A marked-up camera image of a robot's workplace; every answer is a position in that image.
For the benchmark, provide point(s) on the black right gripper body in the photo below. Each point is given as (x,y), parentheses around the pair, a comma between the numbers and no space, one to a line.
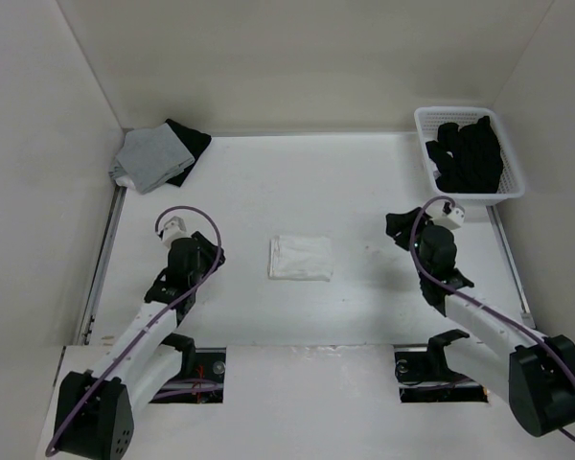
(421,225)

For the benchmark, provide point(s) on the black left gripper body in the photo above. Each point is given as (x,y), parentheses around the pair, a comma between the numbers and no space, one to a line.
(206,260)

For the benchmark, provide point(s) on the white tank top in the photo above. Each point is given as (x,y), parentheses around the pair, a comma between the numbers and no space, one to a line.
(300,258)

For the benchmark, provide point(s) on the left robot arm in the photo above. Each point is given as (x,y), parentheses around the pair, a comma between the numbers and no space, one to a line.
(97,408)

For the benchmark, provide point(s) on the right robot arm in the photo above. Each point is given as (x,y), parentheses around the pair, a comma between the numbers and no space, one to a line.
(532,372)

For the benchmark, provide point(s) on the black tank tops in basket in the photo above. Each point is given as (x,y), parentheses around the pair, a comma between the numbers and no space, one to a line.
(468,158)

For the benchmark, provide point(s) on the folded grey tank top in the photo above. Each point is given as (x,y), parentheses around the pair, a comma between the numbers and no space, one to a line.
(149,158)

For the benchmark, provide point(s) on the folded black tank top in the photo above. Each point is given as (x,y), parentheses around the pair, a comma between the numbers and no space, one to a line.
(195,141)

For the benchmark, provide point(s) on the white plastic basket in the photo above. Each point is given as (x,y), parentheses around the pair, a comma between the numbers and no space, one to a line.
(428,119)

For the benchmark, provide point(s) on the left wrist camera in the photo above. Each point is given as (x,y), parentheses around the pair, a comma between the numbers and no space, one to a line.
(172,230)

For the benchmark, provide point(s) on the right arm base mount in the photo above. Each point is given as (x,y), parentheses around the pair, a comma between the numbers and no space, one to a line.
(423,374)

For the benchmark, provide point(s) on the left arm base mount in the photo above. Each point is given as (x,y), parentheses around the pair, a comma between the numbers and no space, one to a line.
(201,383)

